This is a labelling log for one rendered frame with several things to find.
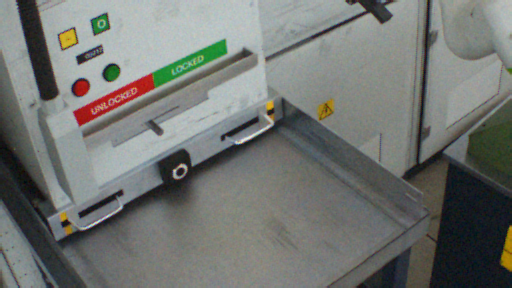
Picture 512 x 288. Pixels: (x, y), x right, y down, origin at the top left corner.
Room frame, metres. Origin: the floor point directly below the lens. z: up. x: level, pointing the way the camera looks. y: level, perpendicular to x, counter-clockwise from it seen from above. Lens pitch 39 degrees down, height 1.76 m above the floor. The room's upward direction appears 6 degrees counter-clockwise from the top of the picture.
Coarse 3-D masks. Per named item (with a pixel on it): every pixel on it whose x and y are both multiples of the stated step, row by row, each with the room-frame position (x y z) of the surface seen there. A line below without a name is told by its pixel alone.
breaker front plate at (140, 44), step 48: (0, 0) 0.90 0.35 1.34; (96, 0) 0.98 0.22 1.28; (144, 0) 1.03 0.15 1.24; (192, 0) 1.08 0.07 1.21; (240, 0) 1.13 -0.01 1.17; (48, 48) 0.93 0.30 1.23; (144, 48) 1.02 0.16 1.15; (192, 48) 1.07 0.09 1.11; (240, 48) 1.13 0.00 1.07; (96, 96) 0.96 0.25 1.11; (144, 96) 1.01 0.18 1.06; (240, 96) 1.12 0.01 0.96; (144, 144) 1.00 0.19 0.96
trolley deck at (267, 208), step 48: (240, 144) 1.11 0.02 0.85; (288, 144) 1.10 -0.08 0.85; (0, 192) 1.04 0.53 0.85; (192, 192) 0.98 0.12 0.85; (240, 192) 0.97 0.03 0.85; (288, 192) 0.96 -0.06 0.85; (336, 192) 0.94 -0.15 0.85; (96, 240) 0.88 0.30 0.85; (144, 240) 0.87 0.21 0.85; (192, 240) 0.86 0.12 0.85; (240, 240) 0.85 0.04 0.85; (288, 240) 0.83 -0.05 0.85; (336, 240) 0.82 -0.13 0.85; (384, 240) 0.81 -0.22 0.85
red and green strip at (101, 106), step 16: (208, 48) 1.09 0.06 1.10; (224, 48) 1.11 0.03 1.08; (176, 64) 1.05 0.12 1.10; (192, 64) 1.07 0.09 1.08; (144, 80) 1.01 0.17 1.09; (160, 80) 1.03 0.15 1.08; (112, 96) 0.98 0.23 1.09; (128, 96) 0.99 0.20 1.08; (80, 112) 0.94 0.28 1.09; (96, 112) 0.96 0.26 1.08
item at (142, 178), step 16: (272, 96) 1.16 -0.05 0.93; (240, 112) 1.12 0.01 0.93; (256, 112) 1.13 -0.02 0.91; (272, 112) 1.15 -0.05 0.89; (208, 128) 1.08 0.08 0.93; (224, 128) 1.08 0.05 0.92; (240, 128) 1.10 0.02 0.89; (256, 128) 1.12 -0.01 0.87; (192, 144) 1.04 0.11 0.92; (208, 144) 1.06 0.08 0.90; (224, 144) 1.08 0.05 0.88; (192, 160) 1.04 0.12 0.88; (128, 176) 0.96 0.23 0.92; (144, 176) 0.98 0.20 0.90; (160, 176) 1.00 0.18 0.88; (112, 192) 0.94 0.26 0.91; (128, 192) 0.96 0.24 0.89; (144, 192) 0.98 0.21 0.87; (48, 208) 0.89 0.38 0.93; (64, 208) 0.89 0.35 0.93; (80, 208) 0.90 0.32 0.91; (96, 208) 0.92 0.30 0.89; (112, 208) 0.93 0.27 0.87; (48, 224) 0.87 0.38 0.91; (64, 224) 0.88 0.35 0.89
